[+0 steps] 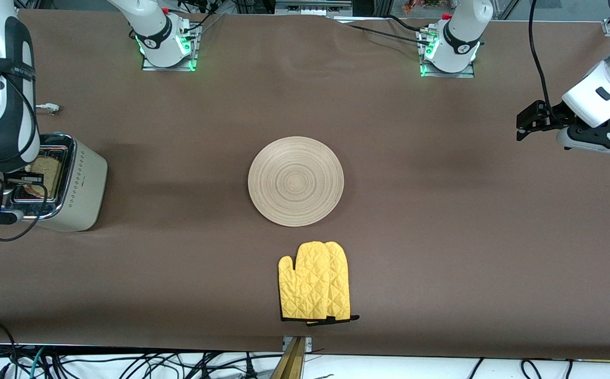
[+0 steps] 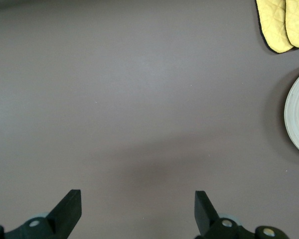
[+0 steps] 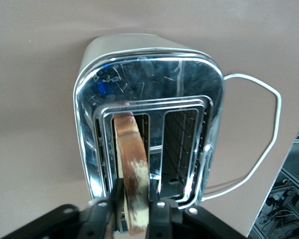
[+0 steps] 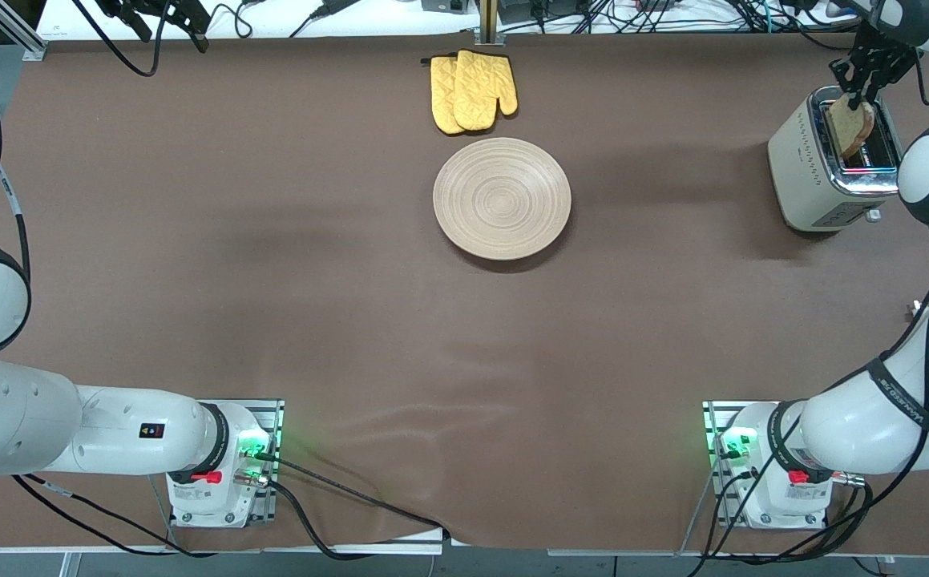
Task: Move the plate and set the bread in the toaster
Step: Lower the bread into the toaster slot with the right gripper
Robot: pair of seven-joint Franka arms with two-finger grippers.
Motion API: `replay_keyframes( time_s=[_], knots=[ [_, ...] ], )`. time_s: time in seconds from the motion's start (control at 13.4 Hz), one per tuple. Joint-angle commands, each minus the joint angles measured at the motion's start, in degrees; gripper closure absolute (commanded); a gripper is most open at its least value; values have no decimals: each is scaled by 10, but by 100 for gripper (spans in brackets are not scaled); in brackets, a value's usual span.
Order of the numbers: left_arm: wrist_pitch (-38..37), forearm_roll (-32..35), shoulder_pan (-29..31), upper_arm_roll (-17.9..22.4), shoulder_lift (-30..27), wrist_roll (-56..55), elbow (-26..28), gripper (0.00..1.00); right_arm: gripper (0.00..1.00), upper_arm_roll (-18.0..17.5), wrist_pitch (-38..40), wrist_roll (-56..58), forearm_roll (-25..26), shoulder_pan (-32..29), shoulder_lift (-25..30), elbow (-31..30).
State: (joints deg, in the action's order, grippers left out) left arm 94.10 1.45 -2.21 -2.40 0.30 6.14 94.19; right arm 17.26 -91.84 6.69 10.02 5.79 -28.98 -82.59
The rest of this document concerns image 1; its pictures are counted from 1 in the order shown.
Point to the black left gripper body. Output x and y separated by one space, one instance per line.
552 115

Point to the brown bread slice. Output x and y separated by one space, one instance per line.
48 167

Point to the round wooden plate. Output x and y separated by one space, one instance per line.
297 181

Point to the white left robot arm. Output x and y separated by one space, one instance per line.
462 37

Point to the cream and chrome toaster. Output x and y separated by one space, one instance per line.
81 184

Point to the orange object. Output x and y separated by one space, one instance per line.
420 5

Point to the grey metal device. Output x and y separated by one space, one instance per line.
312 6

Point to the yellow quilted oven mitt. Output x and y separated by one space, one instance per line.
304 284
342 284

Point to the brown table cover sheet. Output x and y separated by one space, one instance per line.
283 95

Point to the brass coloured bar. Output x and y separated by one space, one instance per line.
290 363

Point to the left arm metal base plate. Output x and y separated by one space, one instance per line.
470 73

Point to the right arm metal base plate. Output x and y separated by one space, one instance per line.
191 55

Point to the small metal bracket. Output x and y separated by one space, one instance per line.
308 343

